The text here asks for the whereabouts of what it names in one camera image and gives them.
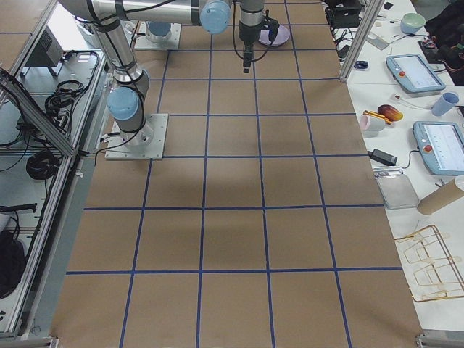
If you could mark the black power adapter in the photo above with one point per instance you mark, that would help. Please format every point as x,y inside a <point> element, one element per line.
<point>382,157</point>

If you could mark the teach pendant near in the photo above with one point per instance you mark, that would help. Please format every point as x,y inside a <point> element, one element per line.
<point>441,146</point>

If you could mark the gold cylinder toy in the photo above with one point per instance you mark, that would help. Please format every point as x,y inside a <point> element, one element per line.
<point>379,116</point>

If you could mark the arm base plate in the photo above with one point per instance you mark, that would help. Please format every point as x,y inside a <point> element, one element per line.
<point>149,143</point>
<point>142,41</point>

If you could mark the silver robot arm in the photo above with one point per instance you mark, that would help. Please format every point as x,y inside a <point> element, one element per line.
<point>157,31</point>
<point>105,17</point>

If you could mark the brown paper table cover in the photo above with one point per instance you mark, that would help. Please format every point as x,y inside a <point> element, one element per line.
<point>262,226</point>

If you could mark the cardboard tube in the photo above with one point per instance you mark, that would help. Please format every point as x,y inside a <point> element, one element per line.
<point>447,194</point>

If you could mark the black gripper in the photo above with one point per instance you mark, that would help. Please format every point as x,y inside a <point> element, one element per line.
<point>247,36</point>

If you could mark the aluminium frame post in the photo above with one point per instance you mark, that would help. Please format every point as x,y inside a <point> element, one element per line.
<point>366,23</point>

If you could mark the green bowl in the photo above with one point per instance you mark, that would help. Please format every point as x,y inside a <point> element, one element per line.
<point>411,23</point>

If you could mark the teach pendant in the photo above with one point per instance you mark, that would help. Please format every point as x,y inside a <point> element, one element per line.
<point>441,146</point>
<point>414,74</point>

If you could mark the lilac plate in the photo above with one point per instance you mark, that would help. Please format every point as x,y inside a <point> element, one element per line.
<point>280,38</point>

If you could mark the teach pendant far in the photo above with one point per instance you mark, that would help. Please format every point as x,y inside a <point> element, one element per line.
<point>414,74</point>

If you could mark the red orange mango toy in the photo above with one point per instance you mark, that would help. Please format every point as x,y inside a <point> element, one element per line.
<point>391,113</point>

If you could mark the gold wire rack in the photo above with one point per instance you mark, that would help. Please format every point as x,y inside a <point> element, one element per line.
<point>432,271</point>

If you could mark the metal tin box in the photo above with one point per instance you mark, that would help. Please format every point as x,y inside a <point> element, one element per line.
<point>397,192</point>

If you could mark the light blue plastic cup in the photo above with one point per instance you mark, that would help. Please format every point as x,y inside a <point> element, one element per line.
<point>445,103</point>

